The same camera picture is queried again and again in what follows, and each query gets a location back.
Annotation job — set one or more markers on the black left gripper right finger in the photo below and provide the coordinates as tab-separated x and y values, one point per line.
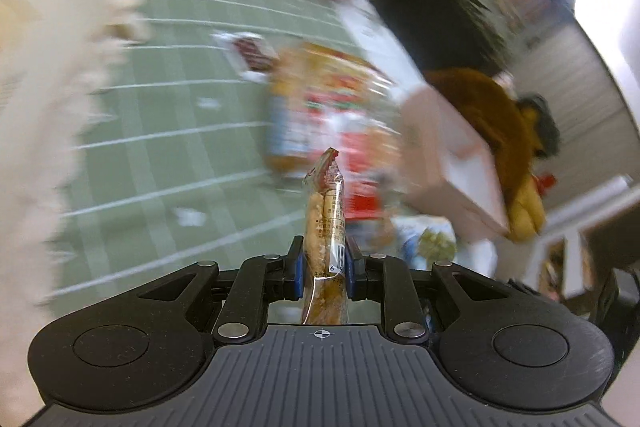
386	280

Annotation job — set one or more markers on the long bread stick packet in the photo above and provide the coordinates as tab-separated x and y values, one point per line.
325	243

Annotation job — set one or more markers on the white shelf unit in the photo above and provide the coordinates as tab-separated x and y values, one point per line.
561	265

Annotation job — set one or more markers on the brown plush toy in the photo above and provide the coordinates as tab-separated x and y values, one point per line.
517	131

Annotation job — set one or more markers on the pink cardboard box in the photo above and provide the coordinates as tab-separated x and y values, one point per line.
448	169

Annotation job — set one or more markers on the brown cracker packet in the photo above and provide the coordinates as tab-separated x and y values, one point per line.
250	55

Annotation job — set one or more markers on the blue white snack bag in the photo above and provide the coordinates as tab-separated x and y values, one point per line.
423	240

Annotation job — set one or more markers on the yellow panda snack bag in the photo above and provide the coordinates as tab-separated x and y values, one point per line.
320	98

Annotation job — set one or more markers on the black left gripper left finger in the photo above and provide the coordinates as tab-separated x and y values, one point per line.
259	282

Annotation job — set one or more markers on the cream fringed cloth bag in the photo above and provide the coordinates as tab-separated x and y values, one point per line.
55	55

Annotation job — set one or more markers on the green grid tablecloth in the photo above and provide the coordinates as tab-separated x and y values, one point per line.
173	163

